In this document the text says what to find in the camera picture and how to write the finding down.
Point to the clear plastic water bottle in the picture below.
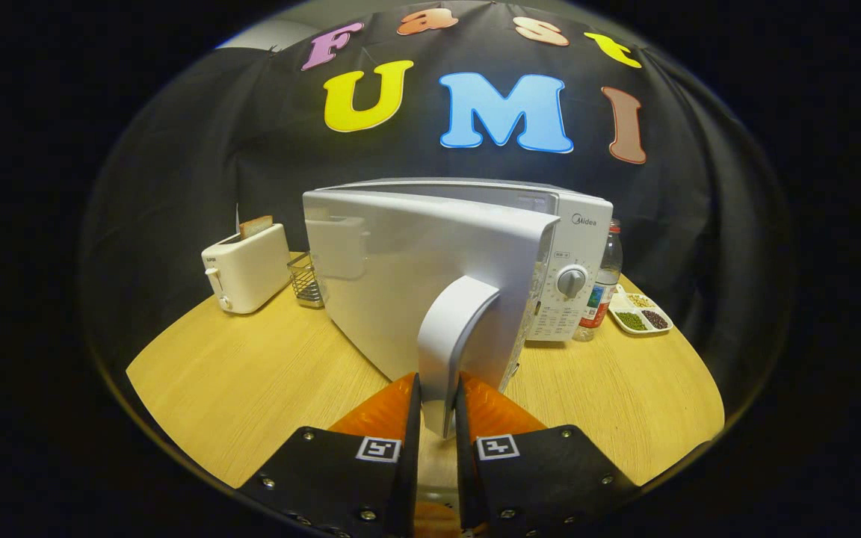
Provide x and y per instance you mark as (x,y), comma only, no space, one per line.
(604,284)

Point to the toast slice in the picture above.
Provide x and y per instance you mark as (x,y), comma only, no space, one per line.
(255,226)

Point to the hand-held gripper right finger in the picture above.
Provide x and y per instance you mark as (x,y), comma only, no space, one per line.
(466,478)

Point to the white toaster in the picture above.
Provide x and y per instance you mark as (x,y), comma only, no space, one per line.
(251,269)

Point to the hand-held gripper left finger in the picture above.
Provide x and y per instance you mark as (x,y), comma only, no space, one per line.
(410,478)

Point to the white microwave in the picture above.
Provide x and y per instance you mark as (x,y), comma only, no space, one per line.
(400,261)

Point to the white divided bean dish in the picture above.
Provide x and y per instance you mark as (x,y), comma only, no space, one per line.
(640,321)

